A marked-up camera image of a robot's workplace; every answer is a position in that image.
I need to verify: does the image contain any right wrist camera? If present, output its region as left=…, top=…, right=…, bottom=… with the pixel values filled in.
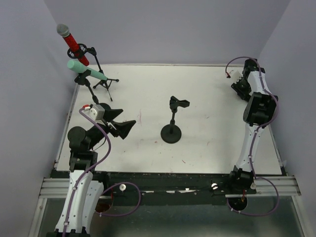
left=227, top=70, right=242, bottom=82

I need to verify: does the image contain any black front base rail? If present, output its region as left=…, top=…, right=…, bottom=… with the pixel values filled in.
left=50, top=170, right=257, bottom=207

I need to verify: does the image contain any aluminium extrusion frame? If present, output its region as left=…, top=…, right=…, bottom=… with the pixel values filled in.
left=27, top=65, right=303, bottom=237

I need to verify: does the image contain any black tripod shock-mount stand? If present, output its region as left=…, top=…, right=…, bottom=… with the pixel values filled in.
left=67, top=43, right=119, bottom=104

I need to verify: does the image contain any red microphone silver head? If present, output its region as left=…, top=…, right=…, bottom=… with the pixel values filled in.
left=56, top=24, right=89, bottom=66

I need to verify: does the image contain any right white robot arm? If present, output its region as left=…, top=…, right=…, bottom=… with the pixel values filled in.
left=229, top=56, right=278, bottom=192

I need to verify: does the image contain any teal toy microphone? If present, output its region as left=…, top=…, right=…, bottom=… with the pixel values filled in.
left=67, top=60, right=108, bottom=80

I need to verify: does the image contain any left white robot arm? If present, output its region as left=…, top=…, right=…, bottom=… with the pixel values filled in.
left=46, top=103, right=136, bottom=237

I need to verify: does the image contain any black round-base clip stand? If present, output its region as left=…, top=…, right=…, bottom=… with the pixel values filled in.
left=74, top=70, right=112, bottom=105

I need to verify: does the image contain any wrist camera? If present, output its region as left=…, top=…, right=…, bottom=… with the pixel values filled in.
left=83, top=104, right=105, bottom=121
left=227, top=70, right=242, bottom=82

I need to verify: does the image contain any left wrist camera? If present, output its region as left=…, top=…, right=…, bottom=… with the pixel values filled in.
left=83, top=104, right=105, bottom=121

